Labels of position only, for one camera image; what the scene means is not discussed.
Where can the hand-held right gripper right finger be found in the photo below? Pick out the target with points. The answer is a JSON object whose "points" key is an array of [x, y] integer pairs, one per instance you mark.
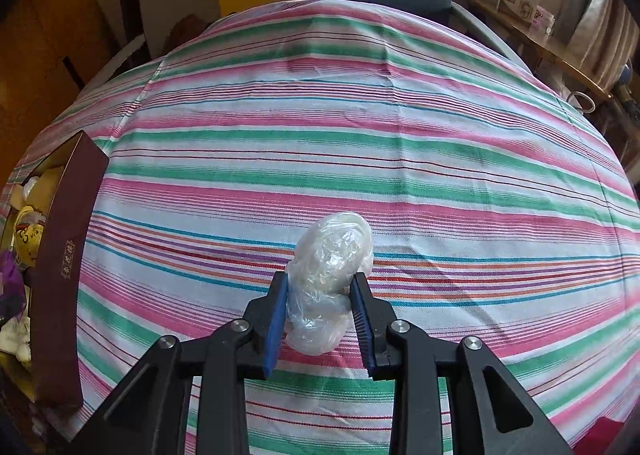
{"points": [[362, 325]]}

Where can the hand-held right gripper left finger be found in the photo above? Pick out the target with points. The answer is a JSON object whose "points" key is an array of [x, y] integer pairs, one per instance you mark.
{"points": [[277, 325]]}

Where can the clear plastic bag wad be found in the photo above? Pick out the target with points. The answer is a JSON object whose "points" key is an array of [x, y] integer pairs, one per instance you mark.
{"points": [[330, 255]]}

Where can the gold metal tin tray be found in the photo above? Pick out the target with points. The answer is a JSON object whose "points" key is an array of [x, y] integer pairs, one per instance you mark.
{"points": [[65, 260]]}

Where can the purple snack packet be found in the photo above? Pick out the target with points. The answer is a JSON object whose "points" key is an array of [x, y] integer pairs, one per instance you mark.
{"points": [[10, 280]]}

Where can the striped tablecloth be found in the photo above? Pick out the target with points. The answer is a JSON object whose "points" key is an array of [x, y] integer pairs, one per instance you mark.
{"points": [[350, 135]]}

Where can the red garment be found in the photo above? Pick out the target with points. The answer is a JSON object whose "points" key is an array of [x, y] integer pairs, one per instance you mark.
{"points": [[600, 435]]}

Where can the reddish brown bag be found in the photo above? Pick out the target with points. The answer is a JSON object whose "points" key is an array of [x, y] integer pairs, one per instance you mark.
{"points": [[187, 32]]}

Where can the white mug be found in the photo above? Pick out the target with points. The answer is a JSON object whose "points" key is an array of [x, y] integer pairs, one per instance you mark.
{"points": [[575, 96]]}

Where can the wooden side desk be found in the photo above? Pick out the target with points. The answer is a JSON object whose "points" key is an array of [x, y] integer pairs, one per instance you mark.
{"points": [[565, 57]]}

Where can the small white pink carton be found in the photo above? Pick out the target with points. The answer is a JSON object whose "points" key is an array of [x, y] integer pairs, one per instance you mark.
{"points": [[544, 20]]}

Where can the wooden cabinet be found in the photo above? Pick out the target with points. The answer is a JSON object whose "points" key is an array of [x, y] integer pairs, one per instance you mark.
{"points": [[40, 60]]}

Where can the pink curtain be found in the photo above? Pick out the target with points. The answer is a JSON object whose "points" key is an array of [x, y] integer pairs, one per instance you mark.
{"points": [[605, 35]]}

